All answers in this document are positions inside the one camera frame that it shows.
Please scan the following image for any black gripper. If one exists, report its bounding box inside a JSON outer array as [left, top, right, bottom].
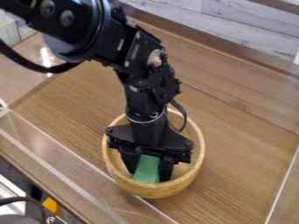
[[106, 124, 194, 182]]

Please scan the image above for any green rectangular block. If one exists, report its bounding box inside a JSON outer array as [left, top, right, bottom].
[[134, 155, 161, 184]]

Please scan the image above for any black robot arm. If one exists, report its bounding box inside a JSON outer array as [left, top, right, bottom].
[[0, 0, 193, 182]]

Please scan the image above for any brown wooden bowl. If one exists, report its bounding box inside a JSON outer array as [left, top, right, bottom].
[[102, 115, 206, 199]]

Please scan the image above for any yellow and black device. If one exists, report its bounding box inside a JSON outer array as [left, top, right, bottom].
[[24, 198, 76, 224]]

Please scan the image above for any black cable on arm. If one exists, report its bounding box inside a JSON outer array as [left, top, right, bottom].
[[165, 99, 190, 135]]

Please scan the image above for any clear acrylic tray wall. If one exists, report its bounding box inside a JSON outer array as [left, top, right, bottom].
[[0, 108, 179, 224]]

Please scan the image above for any black cable bottom left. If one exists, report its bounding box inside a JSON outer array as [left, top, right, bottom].
[[0, 197, 48, 224]]

